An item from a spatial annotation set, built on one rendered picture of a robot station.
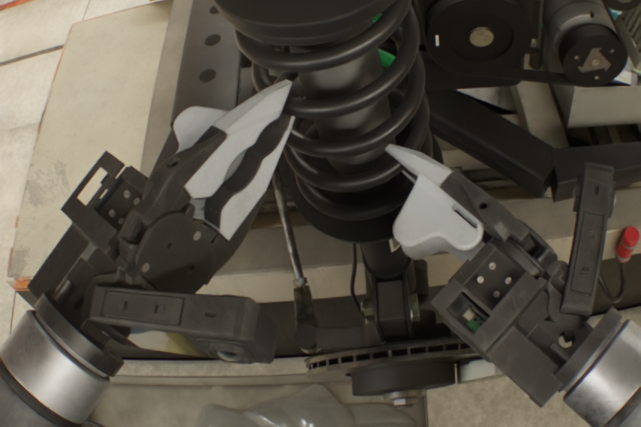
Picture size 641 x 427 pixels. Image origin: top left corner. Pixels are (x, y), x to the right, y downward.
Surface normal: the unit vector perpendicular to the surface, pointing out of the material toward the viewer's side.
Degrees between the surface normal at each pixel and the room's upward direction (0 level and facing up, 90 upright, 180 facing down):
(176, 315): 9
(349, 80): 55
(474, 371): 36
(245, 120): 46
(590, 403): 60
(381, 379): 28
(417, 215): 15
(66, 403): 72
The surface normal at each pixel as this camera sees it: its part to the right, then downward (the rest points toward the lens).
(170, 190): 0.75, 0.41
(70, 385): 0.54, 0.14
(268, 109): 0.59, -0.24
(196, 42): -0.13, -0.55
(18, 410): 0.24, -0.16
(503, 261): -0.27, -0.35
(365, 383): -0.75, -0.18
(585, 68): 0.04, 0.83
